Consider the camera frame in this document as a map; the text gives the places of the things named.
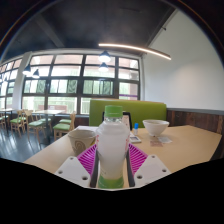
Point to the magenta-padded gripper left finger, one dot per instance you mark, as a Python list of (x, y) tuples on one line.
[(71, 168)]

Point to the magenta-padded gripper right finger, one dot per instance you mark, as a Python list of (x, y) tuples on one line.
[(151, 166)]

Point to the clear bottle with green cap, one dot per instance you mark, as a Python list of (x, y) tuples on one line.
[(112, 146)]

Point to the pinkish card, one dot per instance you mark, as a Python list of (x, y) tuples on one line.
[(155, 143)]

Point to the beige patterned paper cup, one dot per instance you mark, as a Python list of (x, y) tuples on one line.
[(81, 140)]

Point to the white card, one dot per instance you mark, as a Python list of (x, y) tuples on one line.
[(165, 139)]

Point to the small white flat device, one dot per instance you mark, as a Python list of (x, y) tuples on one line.
[(135, 139)]

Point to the white ceramic bowl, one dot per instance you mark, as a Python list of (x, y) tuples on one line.
[(155, 126)]

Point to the small blue-capped white bottle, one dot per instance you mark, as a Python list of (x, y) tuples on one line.
[(136, 128)]

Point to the white paper sheet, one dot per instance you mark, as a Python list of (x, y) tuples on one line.
[(87, 128)]

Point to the green upholstered booth bench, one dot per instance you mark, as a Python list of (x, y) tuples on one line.
[(146, 111)]

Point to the green-seated wooden chairs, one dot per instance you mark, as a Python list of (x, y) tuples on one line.
[(35, 124)]

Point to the wooden dining table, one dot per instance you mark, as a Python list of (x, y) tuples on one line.
[(50, 112)]

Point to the hanging pendant lamps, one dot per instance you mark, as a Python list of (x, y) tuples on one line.
[(104, 57)]

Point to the long linear ceiling light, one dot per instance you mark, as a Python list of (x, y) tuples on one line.
[(136, 48)]

